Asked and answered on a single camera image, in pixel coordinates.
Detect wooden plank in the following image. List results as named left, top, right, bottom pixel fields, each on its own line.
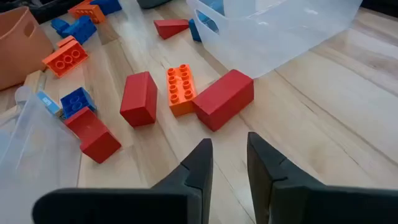
left=23, top=70, right=47, bottom=94

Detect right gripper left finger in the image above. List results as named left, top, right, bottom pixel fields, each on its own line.
left=32, top=138, right=214, bottom=224

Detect orange plastic bin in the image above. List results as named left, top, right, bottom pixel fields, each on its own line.
left=0, top=6, right=55, bottom=91

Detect pale bluish plank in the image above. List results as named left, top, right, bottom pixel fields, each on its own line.
left=35, top=90, right=62, bottom=116

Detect red wooden block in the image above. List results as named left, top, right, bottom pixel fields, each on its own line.
left=64, top=106, right=122, bottom=164

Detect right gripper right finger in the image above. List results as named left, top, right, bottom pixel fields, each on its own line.
left=247, top=132, right=398, bottom=224

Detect teal plastic bin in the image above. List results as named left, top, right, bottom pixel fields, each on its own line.
left=136, top=0, right=172, bottom=9

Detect red wooden wedge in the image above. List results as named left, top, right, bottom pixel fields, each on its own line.
left=154, top=19, right=190, bottom=40

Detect clear plastic bin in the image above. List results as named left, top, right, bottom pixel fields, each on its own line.
left=0, top=86, right=82, bottom=224
left=185, top=0, right=364, bottom=79

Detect red blocks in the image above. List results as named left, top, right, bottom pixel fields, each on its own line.
left=192, top=68, right=255, bottom=133
left=119, top=71, right=159, bottom=128

